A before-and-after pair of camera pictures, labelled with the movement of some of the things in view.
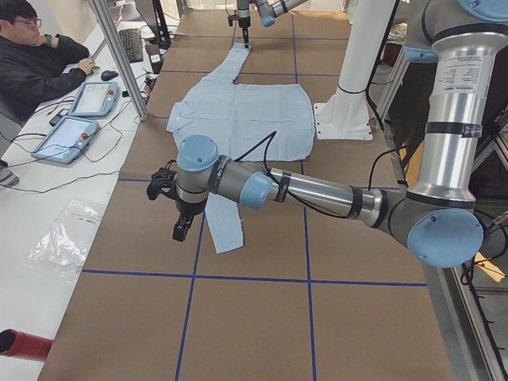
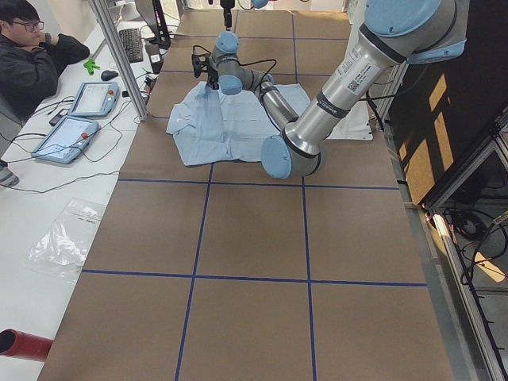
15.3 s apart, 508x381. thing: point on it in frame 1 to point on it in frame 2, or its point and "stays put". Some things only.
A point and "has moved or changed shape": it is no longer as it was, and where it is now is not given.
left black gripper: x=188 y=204 to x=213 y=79
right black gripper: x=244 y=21 to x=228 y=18
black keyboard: x=132 y=41 stays put
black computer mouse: x=108 y=75 stays put
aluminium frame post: x=104 y=11 stays put
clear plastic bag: x=61 y=250 stays put
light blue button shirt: x=246 y=123 has moved or changed shape
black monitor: x=152 y=12 stays put
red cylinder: x=16 y=344 stays put
